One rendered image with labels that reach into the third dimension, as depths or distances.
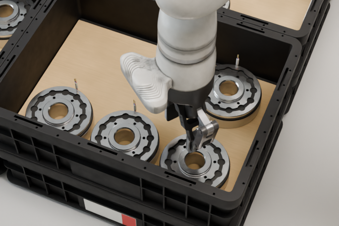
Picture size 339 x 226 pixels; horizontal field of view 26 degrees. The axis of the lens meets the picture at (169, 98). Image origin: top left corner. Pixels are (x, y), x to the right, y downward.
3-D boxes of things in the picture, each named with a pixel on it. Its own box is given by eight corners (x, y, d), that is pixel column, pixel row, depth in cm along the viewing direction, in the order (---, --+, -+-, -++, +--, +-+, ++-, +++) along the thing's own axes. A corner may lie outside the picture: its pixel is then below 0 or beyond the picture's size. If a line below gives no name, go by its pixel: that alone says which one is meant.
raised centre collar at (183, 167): (215, 152, 108) (215, 150, 107) (207, 180, 105) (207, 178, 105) (182, 144, 109) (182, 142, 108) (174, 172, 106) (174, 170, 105)
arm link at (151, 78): (116, 65, 93) (113, 34, 88) (192, 32, 96) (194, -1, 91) (151, 118, 88) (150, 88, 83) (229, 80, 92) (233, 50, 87)
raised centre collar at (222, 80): (247, 81, 115) (247, 79, 115) (240, 106, 113) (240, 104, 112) (217, 74, 116) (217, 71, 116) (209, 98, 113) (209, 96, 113)
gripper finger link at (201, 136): (198, 126, 94) (189, 138, 99) (205, 139, 93) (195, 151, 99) (216, 118, 94) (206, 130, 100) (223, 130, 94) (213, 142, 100)
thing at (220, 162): (235, 143, 109) (235, 140, 109) (220, 202, 104) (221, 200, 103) (170, 128, 111) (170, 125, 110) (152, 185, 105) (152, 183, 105)
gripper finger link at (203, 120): (187, 104, 94) (183, 109, 97) (204, 135, 93) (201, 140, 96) (203, 96, 95) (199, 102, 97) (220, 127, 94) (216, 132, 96)
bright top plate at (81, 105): (104, 102, 114) (103, 100, 113) (70, 153, 108) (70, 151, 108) (48, 78, 116) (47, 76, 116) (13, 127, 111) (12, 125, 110)
